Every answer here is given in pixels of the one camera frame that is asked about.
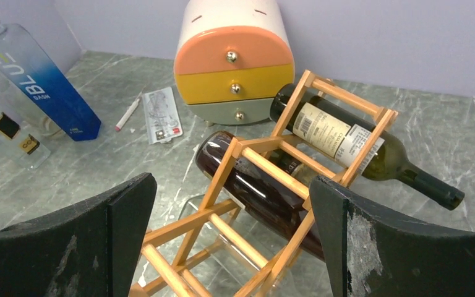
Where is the square clear black-capped bottle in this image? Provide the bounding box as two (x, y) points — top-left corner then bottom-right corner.
(0, 109), (51, 170)

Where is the dark green wine bottle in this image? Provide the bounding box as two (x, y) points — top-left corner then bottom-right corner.
(286, 91), (464, 210)

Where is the dark red gold-capped bottle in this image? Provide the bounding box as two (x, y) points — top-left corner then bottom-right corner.
(195, 131), (325, 262)

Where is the wooden wine rack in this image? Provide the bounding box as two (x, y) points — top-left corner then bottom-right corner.
(129, 71), (398, 296)

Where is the round clear glass bottle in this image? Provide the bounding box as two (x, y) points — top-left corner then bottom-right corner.
(0, 78), (64, 138)

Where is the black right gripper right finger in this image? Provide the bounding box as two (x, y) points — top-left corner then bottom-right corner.
(309, 176), (475, 296)

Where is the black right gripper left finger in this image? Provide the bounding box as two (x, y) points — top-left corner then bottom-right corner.
(0, 173), (157, 296)

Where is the round three-drawer storage box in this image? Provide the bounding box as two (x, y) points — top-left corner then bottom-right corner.
(174, 0), (295, 126)

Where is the white pen with pink tip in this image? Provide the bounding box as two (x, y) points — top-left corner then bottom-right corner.
(115, 93), (142, 132)

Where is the clear open-neck glass bottle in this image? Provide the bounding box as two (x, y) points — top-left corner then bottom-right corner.
(190, 208), (281, 296)

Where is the blue square glass bottle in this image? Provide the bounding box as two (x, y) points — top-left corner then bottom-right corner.
(0, 23), (101, 142)

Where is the white plastic card package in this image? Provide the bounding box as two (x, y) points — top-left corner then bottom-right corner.
(142, 87), (183, 145)

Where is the green silver-capped wine bottle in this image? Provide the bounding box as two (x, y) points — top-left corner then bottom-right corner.
(268, 149), (319, 186)

